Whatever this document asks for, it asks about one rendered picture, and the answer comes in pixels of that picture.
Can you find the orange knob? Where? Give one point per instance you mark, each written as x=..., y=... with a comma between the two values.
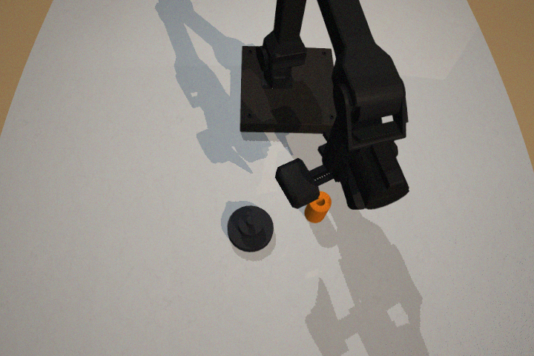
x=316, y=211

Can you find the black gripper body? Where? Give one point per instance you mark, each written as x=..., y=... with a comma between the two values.
x=301, y=185

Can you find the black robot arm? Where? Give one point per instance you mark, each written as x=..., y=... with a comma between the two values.
x=367, y=87

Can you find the dark grey round pedestal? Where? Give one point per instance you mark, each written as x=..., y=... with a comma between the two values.
x=250, y=228

